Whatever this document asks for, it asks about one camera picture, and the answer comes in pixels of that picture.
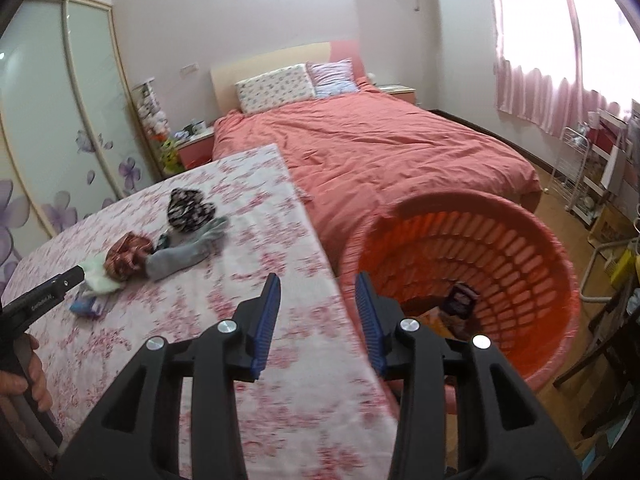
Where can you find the grey sock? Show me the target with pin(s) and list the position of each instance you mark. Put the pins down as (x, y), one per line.
(204, 243)

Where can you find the white wire rack trolley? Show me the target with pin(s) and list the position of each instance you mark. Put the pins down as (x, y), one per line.
(578, 173)

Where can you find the blue light blue sock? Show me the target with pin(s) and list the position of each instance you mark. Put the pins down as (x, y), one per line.
(85, 306)

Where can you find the floral white pillow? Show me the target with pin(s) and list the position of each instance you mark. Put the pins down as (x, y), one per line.
(273, 89)

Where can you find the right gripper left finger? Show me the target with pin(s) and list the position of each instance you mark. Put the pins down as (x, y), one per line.
(133, 431)

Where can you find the cream wooden headboard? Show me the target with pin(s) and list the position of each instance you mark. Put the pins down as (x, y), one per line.
(225, 77)

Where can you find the salmon pink bed duvet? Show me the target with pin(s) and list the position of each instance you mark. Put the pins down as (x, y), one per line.
(351, 153)

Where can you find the plush toy display tube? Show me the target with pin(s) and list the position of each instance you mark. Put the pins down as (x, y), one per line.
(156, 129)

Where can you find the pale green cloth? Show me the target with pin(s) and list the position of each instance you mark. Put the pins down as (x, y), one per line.
(96, 279)

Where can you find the cluttered white desk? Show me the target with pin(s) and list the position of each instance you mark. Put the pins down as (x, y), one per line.
(622, 135)

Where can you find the left human hand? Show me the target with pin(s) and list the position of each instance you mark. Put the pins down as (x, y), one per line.
(14, 385)

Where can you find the pink left nightstand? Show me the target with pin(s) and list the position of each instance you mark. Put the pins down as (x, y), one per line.
(198, 150)

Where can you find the red plastic laundry basket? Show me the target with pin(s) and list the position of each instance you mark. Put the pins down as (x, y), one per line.
(415, 251)

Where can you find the red plaid scrunchie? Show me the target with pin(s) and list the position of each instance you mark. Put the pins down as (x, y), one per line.
(127, 257)

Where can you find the pink floral tablecloth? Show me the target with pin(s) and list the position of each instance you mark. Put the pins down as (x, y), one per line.
(316, 412)

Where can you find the floral sliding wardrobe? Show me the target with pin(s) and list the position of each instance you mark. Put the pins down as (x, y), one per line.
(70, 141)

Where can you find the pink nightstand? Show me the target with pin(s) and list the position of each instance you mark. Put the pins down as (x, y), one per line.
(198, 150)
(400, 92)

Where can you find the pink right nightstand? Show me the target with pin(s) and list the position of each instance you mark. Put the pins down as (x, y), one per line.
(400, 92)

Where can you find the pink window curtain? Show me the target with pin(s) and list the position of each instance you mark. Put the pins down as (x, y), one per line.
(557, 61)

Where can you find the pink striped pillow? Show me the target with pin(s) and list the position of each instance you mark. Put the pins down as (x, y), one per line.
(332, 78)

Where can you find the black white patterned scrunchie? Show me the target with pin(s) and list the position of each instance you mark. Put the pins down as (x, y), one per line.
(188, 210)

